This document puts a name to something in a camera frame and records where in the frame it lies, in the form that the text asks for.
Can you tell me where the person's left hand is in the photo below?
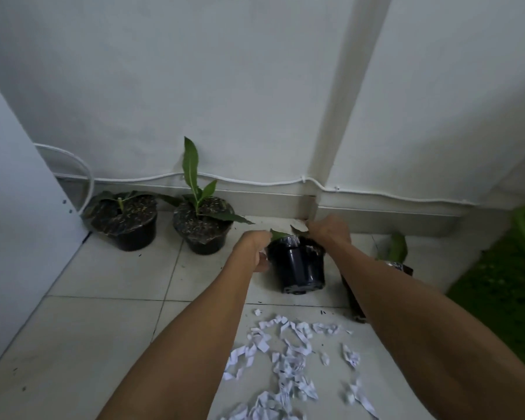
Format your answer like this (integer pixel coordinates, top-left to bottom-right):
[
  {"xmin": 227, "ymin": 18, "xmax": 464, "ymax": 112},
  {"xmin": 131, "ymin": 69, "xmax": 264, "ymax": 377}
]
[{"xmin": 234, "ymin": 230, "xmax": 273, "ymax": 274}]

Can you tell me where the person's right hand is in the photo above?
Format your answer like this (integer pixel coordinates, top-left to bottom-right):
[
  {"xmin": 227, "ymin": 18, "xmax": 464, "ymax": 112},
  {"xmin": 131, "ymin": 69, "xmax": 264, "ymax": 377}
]
[{"xmin": 306, "ymin": 213, "xmax": 353, "ymax": 250}]

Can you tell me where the glossy black plastic plant pot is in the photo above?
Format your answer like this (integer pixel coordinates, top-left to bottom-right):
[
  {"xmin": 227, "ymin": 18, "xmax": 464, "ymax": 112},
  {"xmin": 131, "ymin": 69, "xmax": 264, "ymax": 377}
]
[{"xmin": 266, "ymin": 235, "xmax": 327, "ymax": 295}]

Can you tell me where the person's right forearm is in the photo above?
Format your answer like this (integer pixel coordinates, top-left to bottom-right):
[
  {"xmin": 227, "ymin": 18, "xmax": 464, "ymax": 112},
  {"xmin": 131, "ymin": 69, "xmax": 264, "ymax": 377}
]
[{"xmin": 326, "ymin": 239, "xmax": 525, "ymax": 420}]

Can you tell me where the person's left forearm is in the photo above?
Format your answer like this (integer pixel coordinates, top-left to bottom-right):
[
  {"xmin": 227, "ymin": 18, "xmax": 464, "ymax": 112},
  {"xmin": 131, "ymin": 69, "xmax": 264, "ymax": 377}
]
[{"xmin": 95, "ymin": 246, "xmax": 263, "ymax": 420}]

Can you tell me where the small green seedling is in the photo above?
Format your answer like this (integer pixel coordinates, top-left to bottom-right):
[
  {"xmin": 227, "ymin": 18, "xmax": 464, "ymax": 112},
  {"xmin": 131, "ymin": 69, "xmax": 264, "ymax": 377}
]
[{"xmin": 269, "ymin": 224, "xmax": 309, "ymax": 243}]

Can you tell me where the black pot with plastic wrap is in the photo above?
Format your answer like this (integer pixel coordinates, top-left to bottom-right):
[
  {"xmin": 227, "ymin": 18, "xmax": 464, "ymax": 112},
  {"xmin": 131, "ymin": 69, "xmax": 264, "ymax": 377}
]
[{"xmin": 172, "ymin": 197, "xmax": 235, "ymax": 256}]

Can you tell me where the dark brown plant pot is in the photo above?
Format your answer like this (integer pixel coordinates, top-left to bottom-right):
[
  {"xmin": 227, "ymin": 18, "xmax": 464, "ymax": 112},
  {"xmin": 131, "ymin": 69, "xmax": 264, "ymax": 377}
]
[{"xmin": 341, "ymin": 258, "xmax": 415, "ymax": 324}]

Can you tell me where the drooping green leaf plant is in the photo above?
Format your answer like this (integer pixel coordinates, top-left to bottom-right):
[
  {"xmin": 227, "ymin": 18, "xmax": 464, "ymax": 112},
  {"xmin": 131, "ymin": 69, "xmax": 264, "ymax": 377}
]
[{"xmin": 375, "ymin": 233, "xmax": 409, "ymax": 263}]

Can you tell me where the pile of white paper scraps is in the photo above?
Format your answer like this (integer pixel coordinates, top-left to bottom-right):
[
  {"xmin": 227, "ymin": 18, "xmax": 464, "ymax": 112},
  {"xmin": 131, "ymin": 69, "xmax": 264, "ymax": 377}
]
[{"xmin": 219, "ymin": 308, "xmax": 379, "ymax": 420}]

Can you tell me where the tall green leafy seedling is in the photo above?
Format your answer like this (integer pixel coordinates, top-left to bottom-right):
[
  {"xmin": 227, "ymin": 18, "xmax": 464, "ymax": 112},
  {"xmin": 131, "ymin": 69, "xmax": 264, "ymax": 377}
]
[{"xmin": 160, "ymin": 136, "xmax": 255, "ymax": 225}]

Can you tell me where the wide black pot with soil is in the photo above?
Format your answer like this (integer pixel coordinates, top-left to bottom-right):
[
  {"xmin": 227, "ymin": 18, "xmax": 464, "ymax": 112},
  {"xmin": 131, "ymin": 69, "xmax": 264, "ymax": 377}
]
[{"xmin": 82, "ymin": 193, "xmax": 158, "ymax": 252}]

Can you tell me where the short green seedling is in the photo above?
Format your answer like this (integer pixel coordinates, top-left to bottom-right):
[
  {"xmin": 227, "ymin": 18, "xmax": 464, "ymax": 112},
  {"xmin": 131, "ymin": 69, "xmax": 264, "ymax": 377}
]
[{"xmin": 97, "ymin": 190, "xmax": 158, "ymax": 212}]

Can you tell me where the white cabinet panel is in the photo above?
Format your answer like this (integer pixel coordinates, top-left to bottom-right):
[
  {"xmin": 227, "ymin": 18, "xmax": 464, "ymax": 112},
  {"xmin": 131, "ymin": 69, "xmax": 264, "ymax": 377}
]
[{"xmin": 0, "ymin": 65, "xmax": 91, "ymax": 381}]

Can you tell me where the thin white wall cable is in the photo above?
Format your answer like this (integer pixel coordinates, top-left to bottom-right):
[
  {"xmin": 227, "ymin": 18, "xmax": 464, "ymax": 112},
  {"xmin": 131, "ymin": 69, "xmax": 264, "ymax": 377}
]
[{"xmin": 54, "ymin": 171, "xmax": 484, "ymax": 207}]

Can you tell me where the thick white looped cable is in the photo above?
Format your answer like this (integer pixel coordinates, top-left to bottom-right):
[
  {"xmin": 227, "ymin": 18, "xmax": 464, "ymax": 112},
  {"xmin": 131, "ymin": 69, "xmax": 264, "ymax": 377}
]
[{"xmin": 34, "ymin": 143, "xmax": 95, "ymax": 213}]

